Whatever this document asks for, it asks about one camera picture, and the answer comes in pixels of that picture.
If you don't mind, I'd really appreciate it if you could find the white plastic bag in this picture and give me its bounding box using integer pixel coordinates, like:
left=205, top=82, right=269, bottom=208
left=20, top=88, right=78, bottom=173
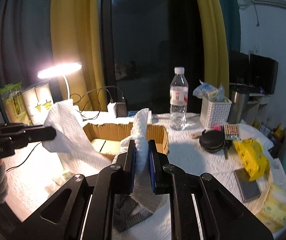
left=42, top=99, right=112, bottom=177

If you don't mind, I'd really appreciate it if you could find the yellow plastic bag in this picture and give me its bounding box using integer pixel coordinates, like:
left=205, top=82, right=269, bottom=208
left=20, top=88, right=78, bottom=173
left=232, top=139, right=270, bottom=181

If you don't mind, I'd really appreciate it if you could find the yellow curtain left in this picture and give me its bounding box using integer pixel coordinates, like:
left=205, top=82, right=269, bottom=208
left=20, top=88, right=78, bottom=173
left=50, top=0, right=107, bottom=111

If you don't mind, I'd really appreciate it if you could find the paper cup pack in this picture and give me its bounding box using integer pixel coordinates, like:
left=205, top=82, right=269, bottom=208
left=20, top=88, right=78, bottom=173
left=22, top=81, right=53, bottom=125

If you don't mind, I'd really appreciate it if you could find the white desk shelf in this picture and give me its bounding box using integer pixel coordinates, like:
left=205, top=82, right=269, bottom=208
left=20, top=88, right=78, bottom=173
left=242, top=93, right=272, bottom=125

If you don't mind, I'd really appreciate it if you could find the clear water bottle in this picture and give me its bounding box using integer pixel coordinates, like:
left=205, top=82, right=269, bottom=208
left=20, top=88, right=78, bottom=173
left=170, top=67, right=189, bottom=130

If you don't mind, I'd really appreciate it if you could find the white charger plug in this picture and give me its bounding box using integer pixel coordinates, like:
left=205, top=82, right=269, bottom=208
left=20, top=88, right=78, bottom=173
left=107, top=102, right=118, bottom=118

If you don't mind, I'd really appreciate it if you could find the yellow curtain right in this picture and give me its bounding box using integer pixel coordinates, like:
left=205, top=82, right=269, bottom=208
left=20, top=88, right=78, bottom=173
left=197, top=0, right=229, bottom=96

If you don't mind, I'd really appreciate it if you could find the yellow curtain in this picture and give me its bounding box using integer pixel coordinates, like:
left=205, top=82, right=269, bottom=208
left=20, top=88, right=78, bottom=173
left=50, top=0, right=107, bottom=111
left=197, top=0, right=229, bottom=96

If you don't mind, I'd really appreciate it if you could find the black power adapter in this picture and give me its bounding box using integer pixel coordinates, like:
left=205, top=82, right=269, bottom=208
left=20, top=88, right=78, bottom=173
left=116, top=100, right=127, bottom=118

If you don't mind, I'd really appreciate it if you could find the black lamp cable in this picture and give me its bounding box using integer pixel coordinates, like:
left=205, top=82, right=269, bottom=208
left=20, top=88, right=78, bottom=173
left=5, top=86, right=126, bottom=173

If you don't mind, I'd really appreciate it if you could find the yellow tissue pack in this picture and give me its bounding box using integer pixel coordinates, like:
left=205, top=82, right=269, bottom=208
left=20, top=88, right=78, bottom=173
left=252, top=183, right=286, bottom=233

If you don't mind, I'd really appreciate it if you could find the green packaged item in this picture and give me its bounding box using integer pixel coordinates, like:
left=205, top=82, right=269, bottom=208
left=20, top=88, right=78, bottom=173
left=0, top=82, right=32, bottom=125

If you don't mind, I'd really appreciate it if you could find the dark smartphone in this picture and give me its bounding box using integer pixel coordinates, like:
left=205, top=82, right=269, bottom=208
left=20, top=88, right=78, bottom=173
left=234, top=168, right=261, bottom=203

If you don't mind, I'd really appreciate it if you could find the teal curtain left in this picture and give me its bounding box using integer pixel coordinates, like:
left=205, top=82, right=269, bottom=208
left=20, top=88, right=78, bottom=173
left=0, top=0, right=57, bottom=91

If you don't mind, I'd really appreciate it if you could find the cardboard box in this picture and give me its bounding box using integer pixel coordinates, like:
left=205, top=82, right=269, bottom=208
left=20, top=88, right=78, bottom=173
left=83, top=122, right=169, bottom=161

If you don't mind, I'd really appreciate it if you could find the black monitor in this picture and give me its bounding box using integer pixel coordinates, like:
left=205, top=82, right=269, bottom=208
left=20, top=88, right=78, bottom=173
left=250, top=54, right=278, bottom=95

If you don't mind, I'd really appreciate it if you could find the wall air conditioner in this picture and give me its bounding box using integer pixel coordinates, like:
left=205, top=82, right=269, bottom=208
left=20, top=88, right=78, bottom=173
left=238, top=0, right=286, bottom=10

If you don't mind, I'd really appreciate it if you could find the black round zip case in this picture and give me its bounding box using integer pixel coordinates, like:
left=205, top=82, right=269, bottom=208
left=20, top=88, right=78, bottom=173
left=199, top=130, right=225, bottom=153

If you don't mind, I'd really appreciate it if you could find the colourful sticker card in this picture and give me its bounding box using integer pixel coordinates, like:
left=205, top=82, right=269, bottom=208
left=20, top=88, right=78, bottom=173
left=224, top=124, right=240, bottom=141

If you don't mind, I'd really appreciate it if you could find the white lattice basket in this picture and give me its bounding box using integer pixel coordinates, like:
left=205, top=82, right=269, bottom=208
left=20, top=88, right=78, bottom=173
left=200, top=98, right=232, bottom=129

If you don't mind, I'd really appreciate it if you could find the grey mesh cloth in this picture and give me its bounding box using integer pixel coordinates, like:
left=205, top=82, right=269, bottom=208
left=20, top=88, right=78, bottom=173
left=113, top=194, right=153, bottom=232

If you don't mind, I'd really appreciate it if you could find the white desk lamp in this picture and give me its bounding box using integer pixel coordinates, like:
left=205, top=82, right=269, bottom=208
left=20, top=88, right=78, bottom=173
left=37, top=62, right=83, bottom=106

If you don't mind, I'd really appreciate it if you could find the steel thermos cup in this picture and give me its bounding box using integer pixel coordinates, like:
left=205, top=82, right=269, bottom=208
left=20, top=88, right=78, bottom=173
left=227, top=86, right=249, bottom=124

